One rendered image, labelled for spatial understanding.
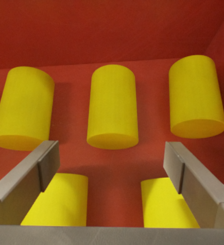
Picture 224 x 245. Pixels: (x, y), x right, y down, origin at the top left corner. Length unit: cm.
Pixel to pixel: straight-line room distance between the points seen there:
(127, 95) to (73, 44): 15
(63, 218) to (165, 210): 10
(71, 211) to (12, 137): 11
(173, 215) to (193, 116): 12
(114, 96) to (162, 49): 17
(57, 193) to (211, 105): 21
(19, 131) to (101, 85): 12
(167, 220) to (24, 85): 23
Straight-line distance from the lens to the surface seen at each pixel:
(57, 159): 17
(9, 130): 23
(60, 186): 19
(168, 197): 19
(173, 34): 34
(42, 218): 20
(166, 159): 16
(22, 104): 25
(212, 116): 24
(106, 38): 32
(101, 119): 21
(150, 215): 21
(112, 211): 25
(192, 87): 26
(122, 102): 22
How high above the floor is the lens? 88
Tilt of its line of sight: 65 degrees down
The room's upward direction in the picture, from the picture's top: 2 degrees counter-clockwise
